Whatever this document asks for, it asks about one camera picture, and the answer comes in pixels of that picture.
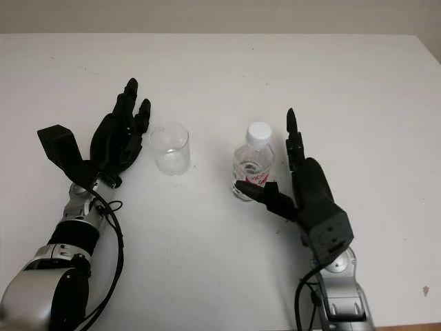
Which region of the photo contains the clear plastic cup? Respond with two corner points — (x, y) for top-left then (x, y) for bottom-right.
(148, 121), (191, 177)

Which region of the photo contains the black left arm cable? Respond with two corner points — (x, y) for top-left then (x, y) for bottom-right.
(88, 188), (125, 331)

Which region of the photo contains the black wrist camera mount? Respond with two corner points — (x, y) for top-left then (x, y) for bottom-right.
(37, 126), (101, 187)
(302, 209), (355, 267)

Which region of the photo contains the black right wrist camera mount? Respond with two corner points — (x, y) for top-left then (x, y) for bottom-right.
(302, 209), (355, 267)

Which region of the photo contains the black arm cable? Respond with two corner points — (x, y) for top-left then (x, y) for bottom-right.
(88, 188), (125, 331)
(295, 263), (322, 331)

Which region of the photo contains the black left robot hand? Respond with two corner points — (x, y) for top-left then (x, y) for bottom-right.
(89, 77), (152, 190)

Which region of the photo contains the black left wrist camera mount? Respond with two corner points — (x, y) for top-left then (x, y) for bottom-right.
(37, 126), (101, 187)

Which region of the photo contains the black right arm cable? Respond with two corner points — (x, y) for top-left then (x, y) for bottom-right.
(295, 263), (322, 331)

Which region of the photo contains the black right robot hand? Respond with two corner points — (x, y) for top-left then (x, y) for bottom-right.
(235, 108), (346, 239)

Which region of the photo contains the clear plastic water bottle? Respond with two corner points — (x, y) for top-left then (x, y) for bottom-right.
(232, 121), (277, 203)

